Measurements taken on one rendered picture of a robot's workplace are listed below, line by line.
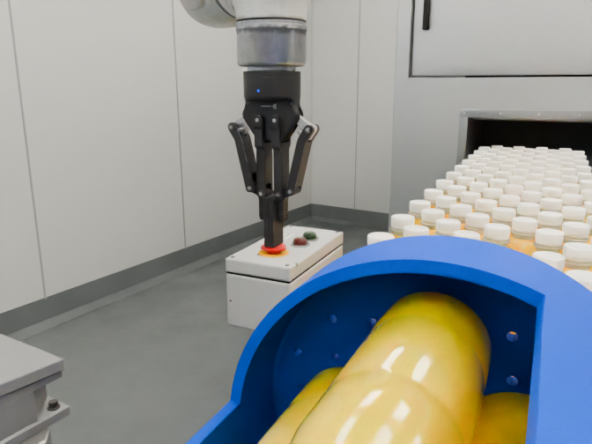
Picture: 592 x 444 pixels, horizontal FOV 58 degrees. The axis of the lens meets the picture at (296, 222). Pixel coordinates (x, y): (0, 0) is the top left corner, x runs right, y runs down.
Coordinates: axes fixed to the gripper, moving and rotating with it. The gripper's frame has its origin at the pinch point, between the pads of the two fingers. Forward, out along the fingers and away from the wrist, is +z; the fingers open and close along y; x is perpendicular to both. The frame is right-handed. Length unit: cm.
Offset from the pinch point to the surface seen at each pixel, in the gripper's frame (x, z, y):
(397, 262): 35.3, -8.4, -26.6
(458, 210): -33.6, 3.5, -20.1
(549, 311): 37, -8, -35
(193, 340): -151, 115, 129
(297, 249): -2.7, 4.7, -2.4
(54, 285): -141, 95, 219
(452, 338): 37.1, -5.2, -30.2
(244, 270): 5.0, 5.9, 1.9
